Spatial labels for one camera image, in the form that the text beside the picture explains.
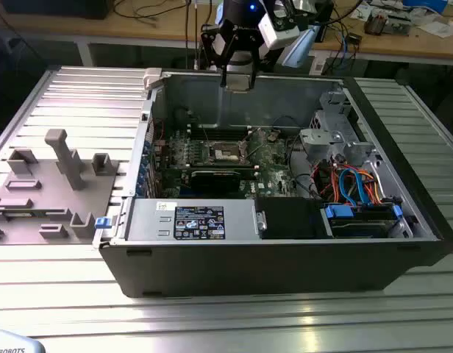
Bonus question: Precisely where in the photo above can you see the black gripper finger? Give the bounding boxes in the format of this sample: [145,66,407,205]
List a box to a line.
[200,29,235,88]
[248,36,263,90]

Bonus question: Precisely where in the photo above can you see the CPU with silver top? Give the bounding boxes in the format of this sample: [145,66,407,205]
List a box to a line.
[225,75,252,93]

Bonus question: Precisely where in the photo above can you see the CPU socket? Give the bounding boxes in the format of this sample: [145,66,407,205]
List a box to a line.
[210,140,248,165]

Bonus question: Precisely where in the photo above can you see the grey case latch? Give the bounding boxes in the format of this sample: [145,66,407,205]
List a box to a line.
[143,68,164,91]

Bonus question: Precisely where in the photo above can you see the black tower box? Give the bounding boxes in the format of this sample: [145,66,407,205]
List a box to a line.
[313,0,335,43]

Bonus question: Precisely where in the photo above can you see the green motherboard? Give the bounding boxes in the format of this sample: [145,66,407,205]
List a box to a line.
[152,126,304,199]

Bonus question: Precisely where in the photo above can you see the silver drive cage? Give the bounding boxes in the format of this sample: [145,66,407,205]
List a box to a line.
[299,128,347,163]

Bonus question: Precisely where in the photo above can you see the wooden desk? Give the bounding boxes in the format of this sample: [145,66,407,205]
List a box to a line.
[0,0,453,62]

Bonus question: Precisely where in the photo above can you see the copper coil device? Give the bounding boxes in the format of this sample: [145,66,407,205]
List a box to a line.
[364,10,390,37]

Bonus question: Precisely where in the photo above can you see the small metal box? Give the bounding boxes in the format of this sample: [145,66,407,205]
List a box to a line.
[386,13,414,37]

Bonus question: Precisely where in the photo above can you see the silver power supply unit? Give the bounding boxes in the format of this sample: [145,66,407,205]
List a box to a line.
[124,198,260,242]

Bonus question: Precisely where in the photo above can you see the black equipment box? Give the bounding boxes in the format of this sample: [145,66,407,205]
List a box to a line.
[0,0,112,20]

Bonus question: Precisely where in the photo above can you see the hard disk in blue carrier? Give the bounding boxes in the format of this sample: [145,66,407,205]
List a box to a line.
[320,204,404,239]

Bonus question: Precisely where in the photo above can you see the blue box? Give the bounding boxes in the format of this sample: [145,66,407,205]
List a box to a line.
[402,0,450,11]

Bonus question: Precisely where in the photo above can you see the white paper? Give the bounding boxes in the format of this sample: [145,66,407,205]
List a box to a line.
[413,20,453,38]

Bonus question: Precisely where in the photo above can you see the black PC case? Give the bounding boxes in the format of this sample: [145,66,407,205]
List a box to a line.
[92,68,453,299]

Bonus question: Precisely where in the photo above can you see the grey parts rack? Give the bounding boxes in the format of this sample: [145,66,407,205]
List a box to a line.
[0,128,121,246]

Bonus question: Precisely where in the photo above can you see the pale teach pendant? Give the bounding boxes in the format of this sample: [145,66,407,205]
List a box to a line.
[0,328,47,353]

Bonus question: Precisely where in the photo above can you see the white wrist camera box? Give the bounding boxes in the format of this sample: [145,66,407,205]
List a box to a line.
[257,14,301,49]

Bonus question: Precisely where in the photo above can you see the wrist camera with circuit board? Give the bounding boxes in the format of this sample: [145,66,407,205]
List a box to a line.
[272,0,310,30]

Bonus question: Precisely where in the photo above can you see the silver metal bracket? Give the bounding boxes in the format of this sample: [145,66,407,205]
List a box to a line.
[316,90,354,128]

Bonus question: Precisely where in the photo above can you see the black wire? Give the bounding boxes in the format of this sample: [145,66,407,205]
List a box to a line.
[287,141,314,199]

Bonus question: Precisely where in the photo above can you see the blue wire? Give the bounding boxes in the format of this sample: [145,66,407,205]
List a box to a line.
[338,167,373,206]

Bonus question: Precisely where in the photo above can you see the orange wire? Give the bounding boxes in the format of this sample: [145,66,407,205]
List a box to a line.
[354,168,384,205]

